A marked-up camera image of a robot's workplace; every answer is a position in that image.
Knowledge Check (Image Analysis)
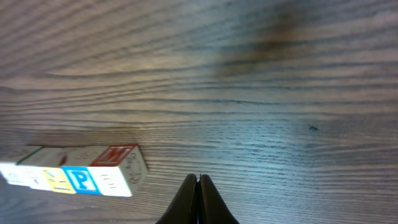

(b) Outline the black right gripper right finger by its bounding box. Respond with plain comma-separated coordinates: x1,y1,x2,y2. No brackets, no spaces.
198,174,239,224

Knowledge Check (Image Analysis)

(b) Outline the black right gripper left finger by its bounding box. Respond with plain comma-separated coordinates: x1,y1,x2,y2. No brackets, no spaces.
156,174,198,224

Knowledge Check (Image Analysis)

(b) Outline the green Z wooden block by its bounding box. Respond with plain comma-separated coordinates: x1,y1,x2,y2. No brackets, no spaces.
88,144,148,197

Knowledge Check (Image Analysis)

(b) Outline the blue P wooden block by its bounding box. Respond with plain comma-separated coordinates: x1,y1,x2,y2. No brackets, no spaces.
61,146,106,195

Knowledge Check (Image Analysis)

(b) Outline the yellow front wooden block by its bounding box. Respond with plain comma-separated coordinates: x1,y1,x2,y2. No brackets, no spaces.
40,147,79,194

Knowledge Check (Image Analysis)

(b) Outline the white M wooden block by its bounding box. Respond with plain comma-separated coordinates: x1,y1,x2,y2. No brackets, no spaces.
1,146,41,187

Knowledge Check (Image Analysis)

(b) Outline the red letter wooden block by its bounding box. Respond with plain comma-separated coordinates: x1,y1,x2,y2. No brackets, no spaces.
18,147,71,192

